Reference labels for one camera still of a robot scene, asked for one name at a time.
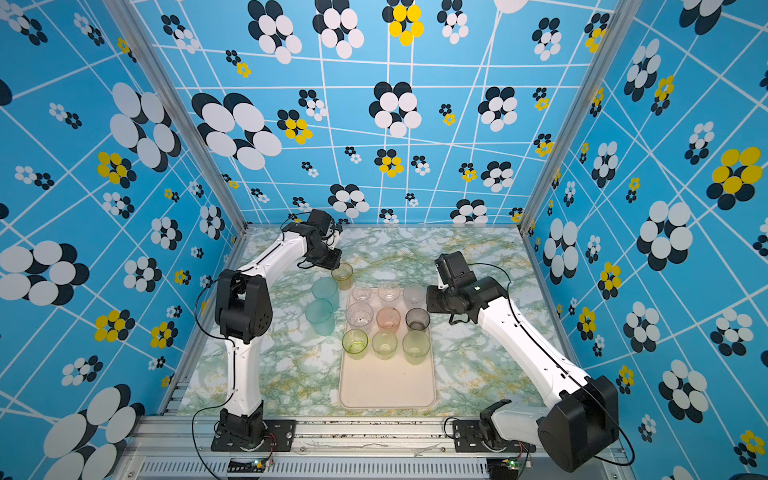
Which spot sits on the dark grey plastic cup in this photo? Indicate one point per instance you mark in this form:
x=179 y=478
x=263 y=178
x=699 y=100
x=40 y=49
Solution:
x=417 y=319

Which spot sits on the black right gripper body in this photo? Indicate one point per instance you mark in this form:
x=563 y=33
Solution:
x=441 y=301

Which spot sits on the amber yellow plastic cup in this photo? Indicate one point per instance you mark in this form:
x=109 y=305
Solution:
x=343 y=275

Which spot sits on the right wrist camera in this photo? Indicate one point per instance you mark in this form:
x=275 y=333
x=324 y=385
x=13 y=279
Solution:
x=440 y=267

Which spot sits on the teal textured cup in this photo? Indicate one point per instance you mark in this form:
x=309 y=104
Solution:
x=321 y=316
x=327 y=289

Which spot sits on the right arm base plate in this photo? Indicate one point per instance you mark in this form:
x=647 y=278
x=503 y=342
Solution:
x=468 y=438

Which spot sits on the clear textured plastic cup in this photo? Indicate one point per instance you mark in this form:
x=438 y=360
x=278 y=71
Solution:
x=414 y=296

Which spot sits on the small clear faceted glass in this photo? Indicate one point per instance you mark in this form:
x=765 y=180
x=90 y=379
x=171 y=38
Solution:
x=389 y=292

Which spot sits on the teal textured cup near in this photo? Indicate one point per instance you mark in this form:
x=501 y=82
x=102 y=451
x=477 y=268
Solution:
x=321 y=316

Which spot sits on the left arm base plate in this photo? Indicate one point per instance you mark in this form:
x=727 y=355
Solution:
x=276 y=435

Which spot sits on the bright green plastic cup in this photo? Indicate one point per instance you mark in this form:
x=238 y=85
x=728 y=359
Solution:
x=355 y=343

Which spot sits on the light green textured cup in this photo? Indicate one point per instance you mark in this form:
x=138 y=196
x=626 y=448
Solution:
x=416 y=347

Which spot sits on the pink textured plastic cup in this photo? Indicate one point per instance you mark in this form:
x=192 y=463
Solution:
x=388 y=319

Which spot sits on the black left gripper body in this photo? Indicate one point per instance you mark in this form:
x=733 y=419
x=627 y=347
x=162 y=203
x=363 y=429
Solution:
x=325 y=258

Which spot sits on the right aluminium corner post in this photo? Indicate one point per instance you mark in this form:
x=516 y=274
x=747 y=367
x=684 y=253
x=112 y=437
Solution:
x=621 y=20

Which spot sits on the aluminium corner post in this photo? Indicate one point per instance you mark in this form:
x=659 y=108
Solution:
x=621 y=20
x=127 y=22

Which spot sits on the aluminium front rail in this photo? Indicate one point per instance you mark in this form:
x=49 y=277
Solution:
x=342 y=448

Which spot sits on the large clear plastic cup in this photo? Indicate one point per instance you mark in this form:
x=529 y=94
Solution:
x=360 y=315

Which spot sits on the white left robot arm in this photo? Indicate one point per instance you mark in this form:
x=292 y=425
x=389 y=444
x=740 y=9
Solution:
x=244 y=314

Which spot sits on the pale pink plastic tray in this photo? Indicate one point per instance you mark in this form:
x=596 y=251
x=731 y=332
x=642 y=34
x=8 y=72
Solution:
x=375 y=384

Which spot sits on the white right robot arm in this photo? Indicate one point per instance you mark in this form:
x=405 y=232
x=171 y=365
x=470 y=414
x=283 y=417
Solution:
x=582 y=417

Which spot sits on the left aluminium corner post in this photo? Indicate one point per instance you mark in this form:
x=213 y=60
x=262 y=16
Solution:
x=127 y=22

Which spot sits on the pale green plastic cup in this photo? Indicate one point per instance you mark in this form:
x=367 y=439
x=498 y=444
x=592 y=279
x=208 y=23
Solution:
x=384 y=344

